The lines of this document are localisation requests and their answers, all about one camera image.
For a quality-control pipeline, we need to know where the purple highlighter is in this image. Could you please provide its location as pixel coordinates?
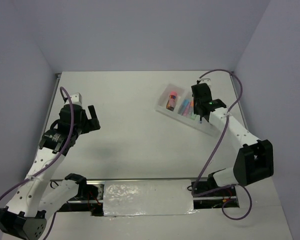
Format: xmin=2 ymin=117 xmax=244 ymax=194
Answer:
xmin=183 ymin=103 xmax=190 ymax=117

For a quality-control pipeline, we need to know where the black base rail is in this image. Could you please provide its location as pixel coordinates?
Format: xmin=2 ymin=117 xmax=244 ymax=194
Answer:
xmin=59 ymin=179 xmax=239 ymax=217

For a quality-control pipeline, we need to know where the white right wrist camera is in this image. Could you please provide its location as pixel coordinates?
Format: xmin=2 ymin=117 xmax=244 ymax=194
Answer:
xmin=196 ymin=78 xmax=212 ymax=88

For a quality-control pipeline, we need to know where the blue highlighter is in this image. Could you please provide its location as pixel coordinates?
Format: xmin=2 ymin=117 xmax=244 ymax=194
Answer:
xmin=178 ymin=99 xmax=190 ymax=115

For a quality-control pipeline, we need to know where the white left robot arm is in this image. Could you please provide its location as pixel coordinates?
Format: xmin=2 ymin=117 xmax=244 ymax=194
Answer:
xmin=0 ymin=104 xmax=101 ymax=240

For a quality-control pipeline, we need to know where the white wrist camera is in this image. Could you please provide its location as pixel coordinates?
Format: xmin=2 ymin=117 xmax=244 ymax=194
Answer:
xmin=196 ymin=78 xmax=212 ymax=88
xmin=64 ymin=92 xmax=83 ymax=106

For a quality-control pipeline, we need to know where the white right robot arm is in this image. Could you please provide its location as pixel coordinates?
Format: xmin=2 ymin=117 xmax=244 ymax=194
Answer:
xmin=191 ymin=83 xmax=274 ymax=196

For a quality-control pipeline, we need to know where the silver foil tape sheet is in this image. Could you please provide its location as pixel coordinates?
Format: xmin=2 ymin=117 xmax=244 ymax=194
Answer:
xmin=103 ymin=179 xmax=196 ymax=217

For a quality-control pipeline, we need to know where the pink-capped small bottle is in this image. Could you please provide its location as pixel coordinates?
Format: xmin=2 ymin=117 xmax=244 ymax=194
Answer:
xmin=166 ymin=91 xmax=178 ymax=112

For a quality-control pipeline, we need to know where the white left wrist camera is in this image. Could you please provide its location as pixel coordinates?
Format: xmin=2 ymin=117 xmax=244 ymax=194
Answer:
xmin=64 ymin=92 xmax=83 ymax=106

